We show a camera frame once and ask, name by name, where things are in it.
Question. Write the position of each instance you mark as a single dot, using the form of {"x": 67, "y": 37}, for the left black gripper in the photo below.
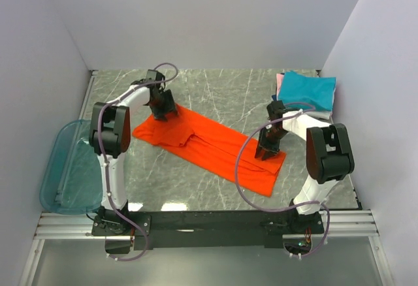
{"x": 168, "y": 108}

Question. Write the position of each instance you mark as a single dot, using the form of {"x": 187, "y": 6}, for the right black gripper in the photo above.
{"x": 269, "y": 149}

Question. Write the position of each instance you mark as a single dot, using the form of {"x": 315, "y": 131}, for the orange t-shirt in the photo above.
{"x": 213, "y": 147}

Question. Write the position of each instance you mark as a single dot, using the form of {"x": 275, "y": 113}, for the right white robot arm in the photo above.
{"x": 329, "y": 157}

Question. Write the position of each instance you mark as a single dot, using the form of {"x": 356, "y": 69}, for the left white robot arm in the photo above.
{"x": 110, "y": 128}

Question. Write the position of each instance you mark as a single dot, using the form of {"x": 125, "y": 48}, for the folded teal t-shirt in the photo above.
{"x": 316, "y": 91}

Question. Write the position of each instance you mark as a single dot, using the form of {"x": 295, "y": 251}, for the folded pink t-shirt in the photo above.
{"x": 279, "y": 81}

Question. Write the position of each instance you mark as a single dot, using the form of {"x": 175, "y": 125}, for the blue plastic bin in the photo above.
{"x": 72, "y": 180}

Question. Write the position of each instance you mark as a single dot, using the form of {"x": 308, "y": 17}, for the black base bar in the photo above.
{"x": 235, "y": 228}

